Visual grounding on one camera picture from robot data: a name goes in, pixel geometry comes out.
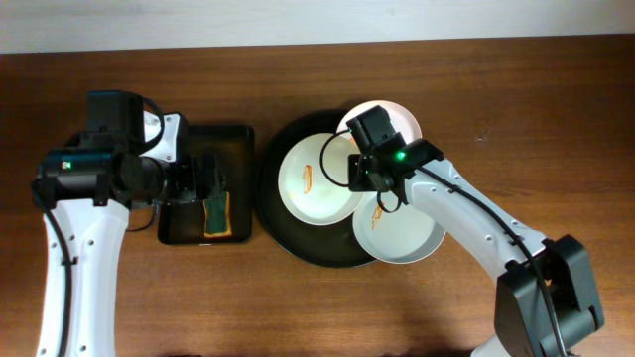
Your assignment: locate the green and yellow sponge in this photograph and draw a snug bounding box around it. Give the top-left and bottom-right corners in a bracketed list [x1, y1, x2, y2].
[203, 191, 232, 239]

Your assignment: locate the grey plate with sauce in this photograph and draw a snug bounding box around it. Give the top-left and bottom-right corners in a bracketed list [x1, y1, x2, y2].
[352, 193, 446, 264]

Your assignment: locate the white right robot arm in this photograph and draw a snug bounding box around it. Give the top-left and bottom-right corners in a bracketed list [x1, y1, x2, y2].
[348, 139, 604, 357]

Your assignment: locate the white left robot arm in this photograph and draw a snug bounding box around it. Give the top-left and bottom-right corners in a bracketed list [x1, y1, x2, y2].
[32, 111, 223, 356]

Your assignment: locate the black rectangular tray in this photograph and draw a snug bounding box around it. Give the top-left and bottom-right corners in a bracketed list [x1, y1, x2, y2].
[158, 125, 255, 246]

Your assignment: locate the black round tray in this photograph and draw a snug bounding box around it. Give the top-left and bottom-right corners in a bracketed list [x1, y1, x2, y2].
[254, 109, 375, 268]

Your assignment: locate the pinkish white plate with sauce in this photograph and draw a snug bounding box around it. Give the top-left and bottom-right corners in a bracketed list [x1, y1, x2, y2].
[336, 100, 422, 143]

